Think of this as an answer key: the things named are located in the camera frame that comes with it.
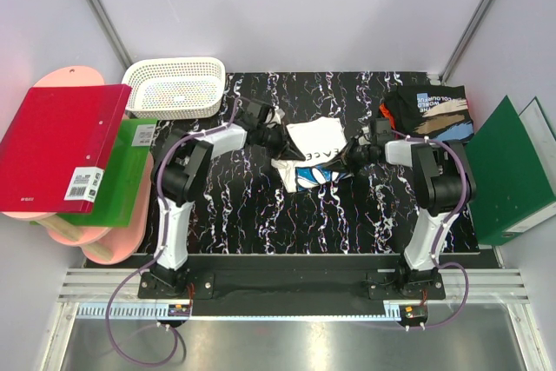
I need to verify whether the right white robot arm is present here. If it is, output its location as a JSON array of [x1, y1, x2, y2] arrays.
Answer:
[[324, 118, 476, 299]]

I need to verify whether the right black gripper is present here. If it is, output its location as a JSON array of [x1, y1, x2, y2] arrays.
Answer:
[[321, 136, 375, 176]]

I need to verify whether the black printed folded t shirt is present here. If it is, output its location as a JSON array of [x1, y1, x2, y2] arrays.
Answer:
[[382, 85, 474, 142]]

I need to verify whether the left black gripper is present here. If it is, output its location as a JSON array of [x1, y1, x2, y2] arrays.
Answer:
[[256, 122, 305, 162]]

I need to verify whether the green plastic folder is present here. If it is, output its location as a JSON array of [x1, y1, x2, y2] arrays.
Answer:
[[36, 119, 156, 228]]

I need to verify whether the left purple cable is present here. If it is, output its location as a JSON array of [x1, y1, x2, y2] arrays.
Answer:
[[103, 96, 244, 367]]

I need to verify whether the black marble pattern mat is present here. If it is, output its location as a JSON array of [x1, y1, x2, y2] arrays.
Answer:
[[152, 71, 434, 255]]

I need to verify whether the dark green ring binder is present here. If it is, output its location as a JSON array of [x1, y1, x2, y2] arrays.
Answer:
[[466, 96, 555, 246]]

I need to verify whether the white t shirt blue print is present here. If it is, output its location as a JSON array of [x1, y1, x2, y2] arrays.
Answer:
[[271, 116, 350, 194]]

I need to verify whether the orange folded t shirt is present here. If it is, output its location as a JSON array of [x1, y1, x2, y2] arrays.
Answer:
[[379, 103, 395, 129]]

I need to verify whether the white slotted cable duct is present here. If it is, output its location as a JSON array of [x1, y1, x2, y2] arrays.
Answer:
[[76, 302, 191, 320]]

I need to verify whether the red ring binder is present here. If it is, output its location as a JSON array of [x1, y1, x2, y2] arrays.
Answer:
[[1, 84, 131, 213]]

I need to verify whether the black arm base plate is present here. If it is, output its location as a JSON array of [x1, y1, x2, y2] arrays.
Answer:
[[137, 253, 447, 318]]

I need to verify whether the white perforated plastic basket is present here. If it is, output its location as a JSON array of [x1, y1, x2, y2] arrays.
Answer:
[[122, 56, 226, 120]]

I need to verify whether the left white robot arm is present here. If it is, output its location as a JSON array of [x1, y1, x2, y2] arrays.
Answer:
[[149, 99, 305, 298]]

